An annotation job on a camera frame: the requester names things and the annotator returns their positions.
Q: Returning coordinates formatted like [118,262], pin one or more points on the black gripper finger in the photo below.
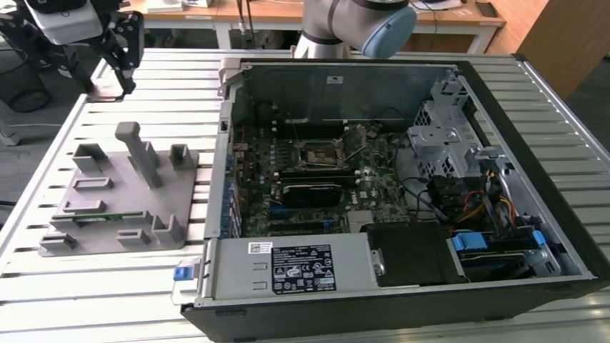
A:
[19,35]
[126,39]

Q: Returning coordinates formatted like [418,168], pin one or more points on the silver socket locking lever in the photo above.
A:
[295,132]
[358,151]

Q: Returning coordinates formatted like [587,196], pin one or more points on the black CPU socket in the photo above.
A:
[316,157]

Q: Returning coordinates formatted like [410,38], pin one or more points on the black mesh waste bin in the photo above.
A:
[24,96]

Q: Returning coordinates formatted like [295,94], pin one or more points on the small white box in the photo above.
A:
[195,3]

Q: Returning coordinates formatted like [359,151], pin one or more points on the grey case release latch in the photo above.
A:
[231,68]

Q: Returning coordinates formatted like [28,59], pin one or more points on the white furniture foot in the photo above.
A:
[9,134]

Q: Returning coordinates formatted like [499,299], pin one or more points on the black RAM slot bank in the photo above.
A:
[286,130]
[314,177]

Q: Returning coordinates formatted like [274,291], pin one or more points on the grey plastic parts rack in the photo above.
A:
[119,214]

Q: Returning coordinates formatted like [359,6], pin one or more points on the green RAM stick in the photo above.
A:
[114,216]

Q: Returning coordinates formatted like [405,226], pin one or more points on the black graphics card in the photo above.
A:
[311,196]

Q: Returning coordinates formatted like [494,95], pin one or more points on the green motherboard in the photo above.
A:
[381,171]

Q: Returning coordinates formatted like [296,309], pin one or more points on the blue case latch clip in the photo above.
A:
[184,274]

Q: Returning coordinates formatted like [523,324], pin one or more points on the grey power supply black label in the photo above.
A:
[238,264]

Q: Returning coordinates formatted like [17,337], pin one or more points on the silver finned heatsink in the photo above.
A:
[359,219]

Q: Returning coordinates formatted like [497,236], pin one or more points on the silver metal drive cage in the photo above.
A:
[438,143]

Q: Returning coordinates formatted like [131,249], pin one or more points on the black phone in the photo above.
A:
[487,10]

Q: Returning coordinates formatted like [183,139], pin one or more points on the black open PC case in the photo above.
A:
[334,321]

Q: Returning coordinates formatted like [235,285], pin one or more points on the brown wooden cabinet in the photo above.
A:
[562,35]

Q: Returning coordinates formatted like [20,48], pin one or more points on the blue disk carrier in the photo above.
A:
[469,243]

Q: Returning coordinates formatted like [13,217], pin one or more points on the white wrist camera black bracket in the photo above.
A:
[67,21]

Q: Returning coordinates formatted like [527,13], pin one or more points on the wooden desk white frame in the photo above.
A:
[191,16]
[447,18]

